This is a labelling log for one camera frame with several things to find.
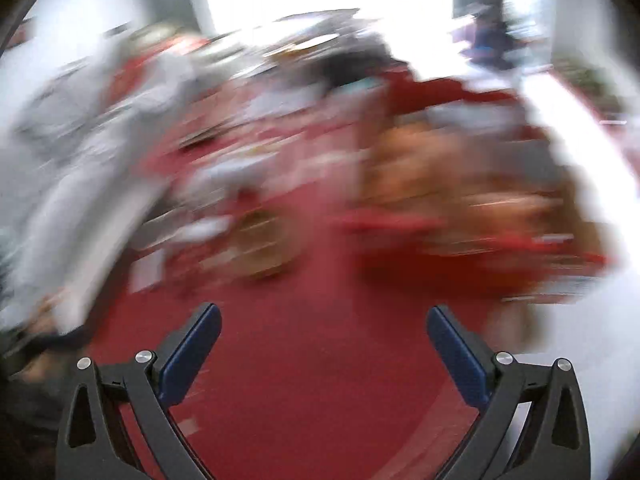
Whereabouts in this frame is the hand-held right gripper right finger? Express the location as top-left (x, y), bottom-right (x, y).
top-left (426, 304), bottom-right (592, 480)

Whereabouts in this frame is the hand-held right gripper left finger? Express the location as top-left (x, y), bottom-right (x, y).
top-left (56, 302), bottom-right (223, 480)

